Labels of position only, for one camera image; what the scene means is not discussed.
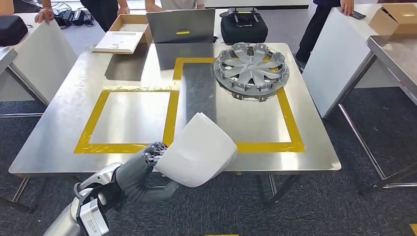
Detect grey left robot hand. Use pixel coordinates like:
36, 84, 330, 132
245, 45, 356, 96
115, 142, 180, 203

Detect white curved plastic part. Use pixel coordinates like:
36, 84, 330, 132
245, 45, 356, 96
154, 112, 238, 188

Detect steel workbench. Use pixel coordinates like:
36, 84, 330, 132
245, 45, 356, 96
0, 42, 342, 214

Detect yellow tape outline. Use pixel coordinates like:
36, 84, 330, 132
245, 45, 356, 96
73, 58, 306, 154

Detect grey wheel hubcap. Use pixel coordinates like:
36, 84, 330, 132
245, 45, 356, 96
214, 42, 290, 102

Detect brown cardboard box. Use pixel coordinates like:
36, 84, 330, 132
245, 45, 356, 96
109, 14, 154, 45
368, 3, 417, 36

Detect grey laptop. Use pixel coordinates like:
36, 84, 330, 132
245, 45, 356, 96
146, 8, 216, 44

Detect person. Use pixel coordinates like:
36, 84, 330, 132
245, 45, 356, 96
34, 0, 56, 25
80, 0, 130, 32
295, 0, 356, 72
0, 0, 15, 16
145, 0, 206, 13

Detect steel table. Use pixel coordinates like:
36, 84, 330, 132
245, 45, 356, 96
0, 46, 50, 118
338, 34, 417, 196

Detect black carrying case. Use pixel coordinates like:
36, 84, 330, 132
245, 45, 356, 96
220, 13, 269, 45
0, 15, 29, 47

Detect black remote controller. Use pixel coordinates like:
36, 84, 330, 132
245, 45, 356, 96
220, 7, 262, 28

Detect black chargers with cables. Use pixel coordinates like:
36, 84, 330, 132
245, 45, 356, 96
54, 8, 96, 28

